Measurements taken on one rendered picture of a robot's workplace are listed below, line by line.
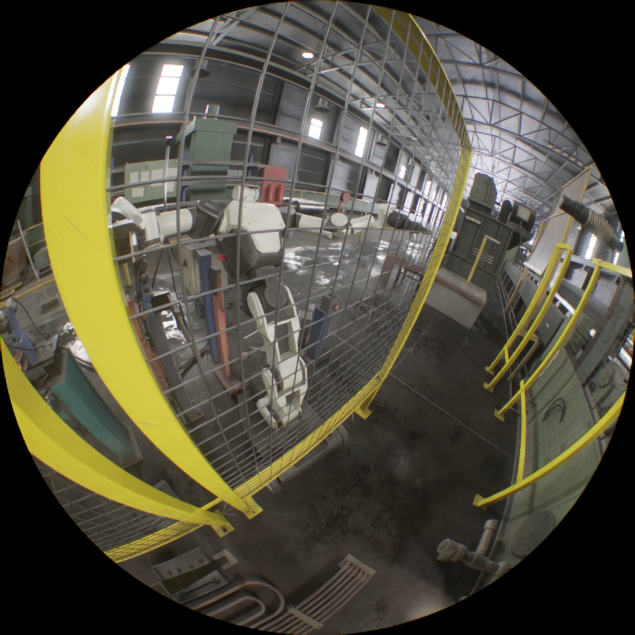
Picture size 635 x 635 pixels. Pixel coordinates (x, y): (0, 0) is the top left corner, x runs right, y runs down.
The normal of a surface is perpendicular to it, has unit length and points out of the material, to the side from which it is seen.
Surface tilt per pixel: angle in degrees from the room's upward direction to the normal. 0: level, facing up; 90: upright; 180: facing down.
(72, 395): 90
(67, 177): 90
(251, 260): 78
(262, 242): 50
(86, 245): 90
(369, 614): 0
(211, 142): 90
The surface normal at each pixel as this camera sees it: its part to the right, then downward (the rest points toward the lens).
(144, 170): 0.71, 0.49
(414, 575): 0.18, -0.81
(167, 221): 0.92, 0.05
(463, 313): -0.68, 0.31
